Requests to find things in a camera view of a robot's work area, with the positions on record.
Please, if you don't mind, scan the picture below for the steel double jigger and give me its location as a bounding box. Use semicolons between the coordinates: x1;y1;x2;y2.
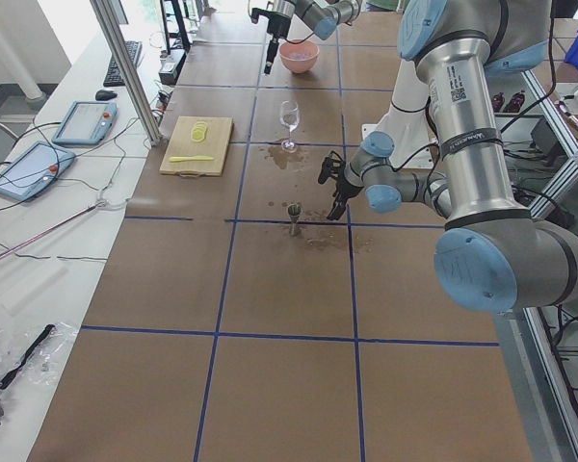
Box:
287;203;302;237

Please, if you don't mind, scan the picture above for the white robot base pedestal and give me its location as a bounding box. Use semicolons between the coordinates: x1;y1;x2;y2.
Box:
362;60;433;169

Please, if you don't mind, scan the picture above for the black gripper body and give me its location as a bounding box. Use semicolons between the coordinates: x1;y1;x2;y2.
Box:
267;13;289;39
332;167;362;205

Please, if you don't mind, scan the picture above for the blue teach pendant far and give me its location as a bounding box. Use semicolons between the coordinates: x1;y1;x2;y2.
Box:
52;101;118;146

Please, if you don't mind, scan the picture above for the black computer mouse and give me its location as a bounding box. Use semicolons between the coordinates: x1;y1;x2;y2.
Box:
95;90;118;101

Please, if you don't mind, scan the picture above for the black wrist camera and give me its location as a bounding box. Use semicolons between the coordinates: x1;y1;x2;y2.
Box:
317;150;345;185

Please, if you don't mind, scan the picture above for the yellow plastic knife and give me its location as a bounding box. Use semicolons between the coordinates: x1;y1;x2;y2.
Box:
169;155;215;163

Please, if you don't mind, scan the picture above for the bamboo cutting board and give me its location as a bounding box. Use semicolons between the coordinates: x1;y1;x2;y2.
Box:
159;116;233;176

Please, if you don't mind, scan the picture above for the clear plastic bag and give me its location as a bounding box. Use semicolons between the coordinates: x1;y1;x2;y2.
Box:
0;321;79;386

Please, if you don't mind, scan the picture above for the aluminium frame post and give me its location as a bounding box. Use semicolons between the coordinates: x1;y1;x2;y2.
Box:
90;0;162;146

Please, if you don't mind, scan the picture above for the blue teach pendant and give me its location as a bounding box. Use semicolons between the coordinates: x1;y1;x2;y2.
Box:
52;101;118;146
0;141;75;201

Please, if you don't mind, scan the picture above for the pink ribbed bowl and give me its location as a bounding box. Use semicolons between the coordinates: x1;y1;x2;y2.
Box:
279;40;320;74

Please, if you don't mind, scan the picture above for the clear wine glass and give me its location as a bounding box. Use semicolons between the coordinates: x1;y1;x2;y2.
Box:
279;100;300;153

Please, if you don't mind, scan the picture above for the blue teach pendant near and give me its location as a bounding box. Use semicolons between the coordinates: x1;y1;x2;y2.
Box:
0;141;75;201

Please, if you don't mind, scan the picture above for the clear ice cubes pile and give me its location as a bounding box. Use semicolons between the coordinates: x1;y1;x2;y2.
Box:
288;50;311;61

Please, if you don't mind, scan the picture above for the black small box device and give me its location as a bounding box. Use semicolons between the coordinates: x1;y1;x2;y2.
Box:
159;49;186;86

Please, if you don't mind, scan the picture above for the black keyboard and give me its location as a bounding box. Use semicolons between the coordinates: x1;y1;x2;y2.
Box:
102;39;145;89

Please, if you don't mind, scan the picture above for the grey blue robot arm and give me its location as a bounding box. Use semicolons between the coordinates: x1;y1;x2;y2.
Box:
250;0;362;75
319;1;578;313

